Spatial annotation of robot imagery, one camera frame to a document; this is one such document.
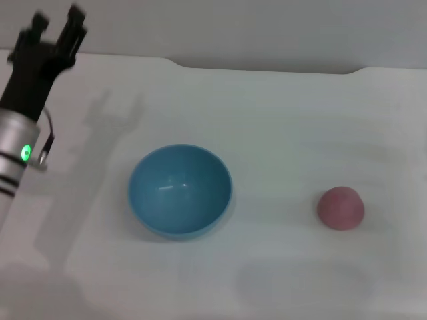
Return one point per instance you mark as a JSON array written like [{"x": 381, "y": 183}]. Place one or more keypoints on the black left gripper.
[{"x": 31, "y": 76}]

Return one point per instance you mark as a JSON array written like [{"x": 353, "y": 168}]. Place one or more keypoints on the blue bowl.
[{"x": 180, "y": 191}]

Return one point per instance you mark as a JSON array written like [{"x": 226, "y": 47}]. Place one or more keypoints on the pink peach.
[{"x": 340, "y": 213}]

